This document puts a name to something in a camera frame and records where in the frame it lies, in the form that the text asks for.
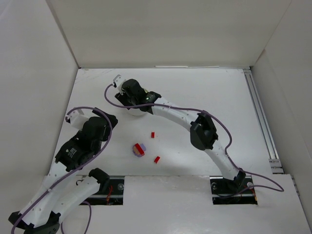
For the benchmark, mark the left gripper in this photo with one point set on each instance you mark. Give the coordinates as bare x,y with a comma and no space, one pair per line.
105,117

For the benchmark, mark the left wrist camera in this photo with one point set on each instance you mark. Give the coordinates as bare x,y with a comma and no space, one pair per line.
76,119

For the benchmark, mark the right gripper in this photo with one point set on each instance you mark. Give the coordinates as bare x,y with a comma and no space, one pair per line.
124,100

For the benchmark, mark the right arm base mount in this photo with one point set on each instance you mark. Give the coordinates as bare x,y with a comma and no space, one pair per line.
224,193

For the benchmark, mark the aluminium rail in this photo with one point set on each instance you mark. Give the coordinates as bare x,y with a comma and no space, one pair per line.
274,159

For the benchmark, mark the purple red lego assembly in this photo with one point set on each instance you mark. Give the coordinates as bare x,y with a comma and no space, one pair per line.
139,150

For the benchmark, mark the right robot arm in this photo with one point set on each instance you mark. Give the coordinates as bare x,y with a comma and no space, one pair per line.
203,132

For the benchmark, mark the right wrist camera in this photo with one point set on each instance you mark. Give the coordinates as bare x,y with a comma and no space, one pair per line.
118,82

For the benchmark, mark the white divided round container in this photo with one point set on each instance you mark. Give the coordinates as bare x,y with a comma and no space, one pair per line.
136,112

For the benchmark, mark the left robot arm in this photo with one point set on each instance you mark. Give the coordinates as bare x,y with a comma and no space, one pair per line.
48,208

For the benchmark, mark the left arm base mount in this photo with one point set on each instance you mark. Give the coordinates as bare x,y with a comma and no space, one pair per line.
111,189

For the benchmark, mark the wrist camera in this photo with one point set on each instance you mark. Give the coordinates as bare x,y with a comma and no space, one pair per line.
76,119
118,82

